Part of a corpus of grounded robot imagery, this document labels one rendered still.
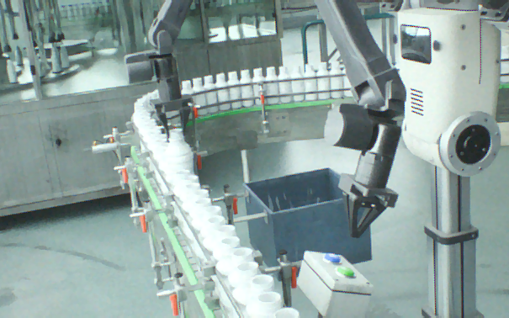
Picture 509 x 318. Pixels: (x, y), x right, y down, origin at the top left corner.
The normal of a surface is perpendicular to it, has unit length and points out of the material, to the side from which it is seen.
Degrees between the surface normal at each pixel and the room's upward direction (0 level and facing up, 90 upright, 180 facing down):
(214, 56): 90
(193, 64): 90
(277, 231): 90
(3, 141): 90
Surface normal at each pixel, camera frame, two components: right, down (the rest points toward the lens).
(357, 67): -0.79, 0.35
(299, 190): 0.28, 0.25
